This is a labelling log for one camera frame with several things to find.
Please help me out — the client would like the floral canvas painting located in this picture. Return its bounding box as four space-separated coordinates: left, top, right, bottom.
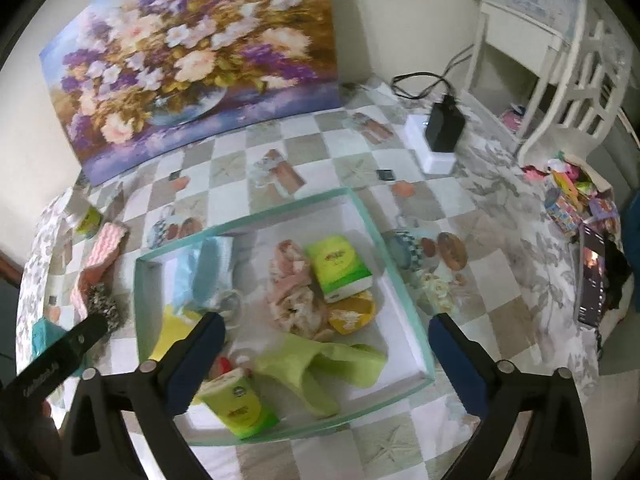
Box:
40 0 340 184

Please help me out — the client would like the teal square box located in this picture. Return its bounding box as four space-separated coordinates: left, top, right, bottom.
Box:
32 318 67 361

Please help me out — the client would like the green tissue pack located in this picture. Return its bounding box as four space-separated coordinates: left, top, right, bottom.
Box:
304 235 373 304
195 368 280 440

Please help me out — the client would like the white pill bottle green label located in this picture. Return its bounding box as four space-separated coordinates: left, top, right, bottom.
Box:
66 205 103 238

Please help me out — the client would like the lime green cloth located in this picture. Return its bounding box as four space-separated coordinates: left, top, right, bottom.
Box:
253 334 387 418

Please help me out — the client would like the pile of colourful toys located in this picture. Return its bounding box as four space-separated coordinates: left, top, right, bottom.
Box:
522 152 622 238

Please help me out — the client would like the pink white zigzag cloth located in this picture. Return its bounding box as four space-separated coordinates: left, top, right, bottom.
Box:
70 222 128 321

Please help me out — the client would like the orange yellow round sponge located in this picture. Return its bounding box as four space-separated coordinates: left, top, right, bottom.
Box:
328 290 376 336

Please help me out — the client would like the white power strip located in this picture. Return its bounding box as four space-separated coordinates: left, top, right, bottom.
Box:
399 114 457 176

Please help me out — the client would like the teal rimmed white tray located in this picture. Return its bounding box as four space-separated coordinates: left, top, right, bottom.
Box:
134 188 435 446

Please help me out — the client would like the black power adapter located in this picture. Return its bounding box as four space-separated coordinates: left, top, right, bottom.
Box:
424 94 465 153

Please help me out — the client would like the white wooden chair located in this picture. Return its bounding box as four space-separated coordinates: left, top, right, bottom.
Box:
518 0 634 169

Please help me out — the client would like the white desk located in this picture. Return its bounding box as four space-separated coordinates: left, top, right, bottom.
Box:
468 0 580 115

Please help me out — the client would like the checkered patterned tablecloth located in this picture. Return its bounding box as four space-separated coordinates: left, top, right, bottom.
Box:
77 79 565 479

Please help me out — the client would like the grey floral tablecloth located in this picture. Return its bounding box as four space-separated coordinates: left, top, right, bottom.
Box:
344 74 632 376

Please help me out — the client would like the light blue face mask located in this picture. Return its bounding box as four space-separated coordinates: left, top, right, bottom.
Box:
171 236 233 314

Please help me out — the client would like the black cable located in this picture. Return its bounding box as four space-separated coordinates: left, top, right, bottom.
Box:
389 44 474 106

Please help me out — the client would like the black white spotted cloth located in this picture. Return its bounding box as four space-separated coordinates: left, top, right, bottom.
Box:
87 283 122 334

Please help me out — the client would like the pink floral fabric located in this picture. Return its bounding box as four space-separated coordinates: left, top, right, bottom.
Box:
267 240 335 341

